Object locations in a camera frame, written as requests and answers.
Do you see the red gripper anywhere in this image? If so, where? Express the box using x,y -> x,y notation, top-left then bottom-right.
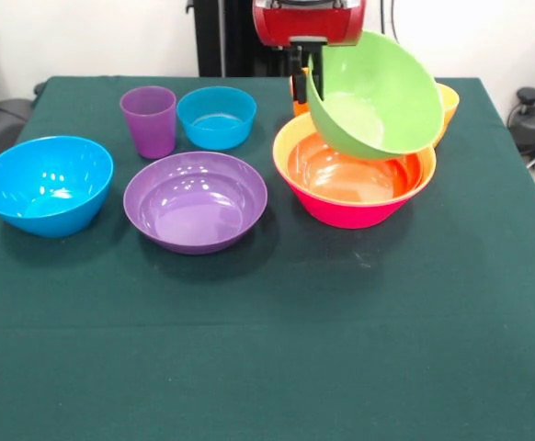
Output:
253,0 -> 369,104

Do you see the large orange bowl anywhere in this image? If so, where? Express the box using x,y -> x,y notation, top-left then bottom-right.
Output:
272,112 -> 438,210

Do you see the green bowl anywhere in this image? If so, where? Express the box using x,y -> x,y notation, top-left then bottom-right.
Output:
306,29 -> 447,162

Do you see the red bowl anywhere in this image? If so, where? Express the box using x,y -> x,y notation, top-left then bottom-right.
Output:
287,132 -> 424,204

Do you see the pink bowl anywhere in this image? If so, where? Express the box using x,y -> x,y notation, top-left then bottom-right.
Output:
276,169 -> 434,231

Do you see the purple bowl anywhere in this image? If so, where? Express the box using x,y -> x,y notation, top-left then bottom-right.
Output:
122,151 -> 269,256

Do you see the large blue bowl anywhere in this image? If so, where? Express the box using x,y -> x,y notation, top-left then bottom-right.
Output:
0,135 -> 115,239

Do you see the orange cup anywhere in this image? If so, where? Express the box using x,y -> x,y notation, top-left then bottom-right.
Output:
289,66 -> 313,118

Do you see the small blue bowl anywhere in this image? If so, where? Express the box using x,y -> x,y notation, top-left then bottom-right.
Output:
176,85 -> 258,152

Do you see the yellow cup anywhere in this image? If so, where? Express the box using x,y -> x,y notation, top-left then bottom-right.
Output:
432,82 -> 461,149

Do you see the purple cup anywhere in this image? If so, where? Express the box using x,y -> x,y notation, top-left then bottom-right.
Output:
120,85 -> 177,160

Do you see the dark green table cloth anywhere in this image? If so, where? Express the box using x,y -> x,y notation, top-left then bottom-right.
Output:
0,75 -> 535,441

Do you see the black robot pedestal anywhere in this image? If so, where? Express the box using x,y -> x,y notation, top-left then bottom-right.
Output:
187,0 -> 296,78

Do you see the black wall cable with plug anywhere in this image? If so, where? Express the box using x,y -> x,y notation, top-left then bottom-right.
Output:
380,0 -> 404,45

